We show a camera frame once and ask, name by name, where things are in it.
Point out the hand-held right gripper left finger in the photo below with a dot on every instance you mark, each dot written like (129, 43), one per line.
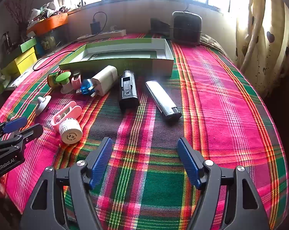
(103, 158)

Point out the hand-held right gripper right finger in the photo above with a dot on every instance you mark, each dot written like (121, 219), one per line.
(187, 158)

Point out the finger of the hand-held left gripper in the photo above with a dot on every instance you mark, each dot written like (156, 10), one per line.
(13, 124)
(31, 130)

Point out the white round plastic hook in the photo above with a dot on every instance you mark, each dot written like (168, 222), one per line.
(42, 103)

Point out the pink plastic clip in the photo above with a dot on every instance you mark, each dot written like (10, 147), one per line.
(65, 113)

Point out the white cylindrical cap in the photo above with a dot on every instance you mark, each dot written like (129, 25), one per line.
(71, 134)

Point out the brown bottle with red cap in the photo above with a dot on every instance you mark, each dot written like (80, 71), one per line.
(52, 80)

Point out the green capped white spool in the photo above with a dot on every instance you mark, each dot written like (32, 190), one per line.
(63, 77)

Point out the pink green correction tape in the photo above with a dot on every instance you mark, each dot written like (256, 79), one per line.
(76, 81)

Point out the black rectangular battery pack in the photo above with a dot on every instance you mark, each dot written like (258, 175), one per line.
(129, 95)

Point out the silver rectangular lighter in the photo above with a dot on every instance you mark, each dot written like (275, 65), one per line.
(159, 95)

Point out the blue translucent usb adapter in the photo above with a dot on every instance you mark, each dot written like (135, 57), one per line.
(87, 87)

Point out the white charger plug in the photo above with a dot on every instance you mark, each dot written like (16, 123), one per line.
(103, 79)

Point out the green cardboard box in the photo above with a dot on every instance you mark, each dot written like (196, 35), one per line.
(125, 64)

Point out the green white crumpled bag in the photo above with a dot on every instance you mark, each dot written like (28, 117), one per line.
(1, 83)

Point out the white flat tray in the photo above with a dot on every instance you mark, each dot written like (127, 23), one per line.
(17, 80)

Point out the yellow box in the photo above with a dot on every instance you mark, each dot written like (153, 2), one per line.
(22, 61)

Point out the plaid blanket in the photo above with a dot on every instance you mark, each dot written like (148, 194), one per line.
(230, 100)

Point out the green box lid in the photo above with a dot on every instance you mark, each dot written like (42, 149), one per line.
(28, 44)

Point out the glass jar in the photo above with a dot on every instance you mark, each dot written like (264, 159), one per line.
(7, 40)

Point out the blue printed box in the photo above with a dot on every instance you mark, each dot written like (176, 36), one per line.
(46, 44)

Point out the dried twig bouquet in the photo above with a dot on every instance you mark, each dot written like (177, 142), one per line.
(21, 26)

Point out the orange tray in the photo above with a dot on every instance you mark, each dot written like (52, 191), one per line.
(51, 24)

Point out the pile of plastic bags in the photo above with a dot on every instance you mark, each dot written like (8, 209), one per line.
(46, 10)

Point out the black power adapter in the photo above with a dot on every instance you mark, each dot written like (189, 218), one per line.
(95, 27)

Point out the white power strip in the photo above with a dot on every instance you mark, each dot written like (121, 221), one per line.
(111, 33)

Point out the cream curtain with hearts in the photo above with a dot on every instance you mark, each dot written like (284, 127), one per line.
(266, 40)

